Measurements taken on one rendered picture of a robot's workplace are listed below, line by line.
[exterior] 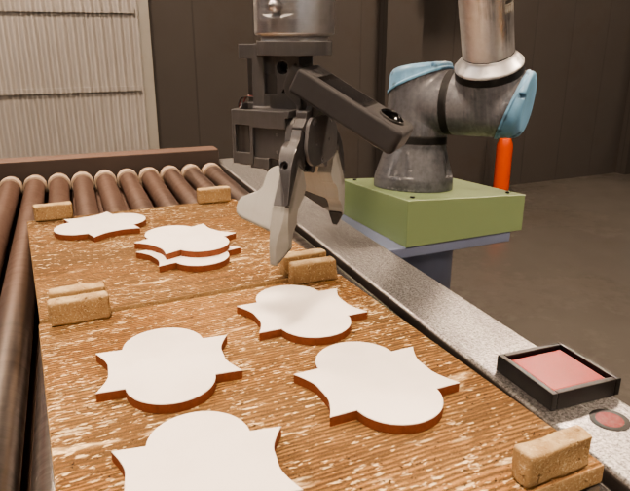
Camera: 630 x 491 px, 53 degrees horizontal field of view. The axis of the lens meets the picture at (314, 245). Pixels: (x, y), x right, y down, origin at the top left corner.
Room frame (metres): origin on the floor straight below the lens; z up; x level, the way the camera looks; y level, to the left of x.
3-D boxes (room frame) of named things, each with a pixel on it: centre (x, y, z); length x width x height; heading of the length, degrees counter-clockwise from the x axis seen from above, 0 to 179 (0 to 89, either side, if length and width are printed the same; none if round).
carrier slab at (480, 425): (0.48, 0.04, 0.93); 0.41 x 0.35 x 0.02; 25
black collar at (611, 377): (0.51, -0.22, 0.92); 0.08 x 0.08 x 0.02; 21
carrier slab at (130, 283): (0.86, 0.22, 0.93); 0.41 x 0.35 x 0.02; 25
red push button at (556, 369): (0.51, -0.22, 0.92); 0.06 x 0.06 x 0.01; 21
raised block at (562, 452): (0.36, -0.16, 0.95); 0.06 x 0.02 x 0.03; 115
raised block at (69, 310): (0.60, 0.24, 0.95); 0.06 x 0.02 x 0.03; 115
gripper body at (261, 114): (0.62, 0.03, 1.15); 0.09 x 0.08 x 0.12; 66
